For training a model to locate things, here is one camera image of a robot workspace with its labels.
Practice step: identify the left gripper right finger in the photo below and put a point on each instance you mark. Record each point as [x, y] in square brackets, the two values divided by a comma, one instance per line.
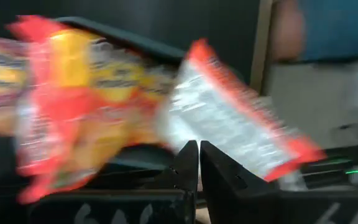
[259, 208]

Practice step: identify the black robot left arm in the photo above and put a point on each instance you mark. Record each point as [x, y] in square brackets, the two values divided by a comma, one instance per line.
[322, 177]

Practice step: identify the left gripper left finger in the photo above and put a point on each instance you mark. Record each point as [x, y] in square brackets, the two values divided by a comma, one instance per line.
[166, 205]

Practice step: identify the person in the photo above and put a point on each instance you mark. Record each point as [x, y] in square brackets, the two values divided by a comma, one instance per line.
[337, 28]

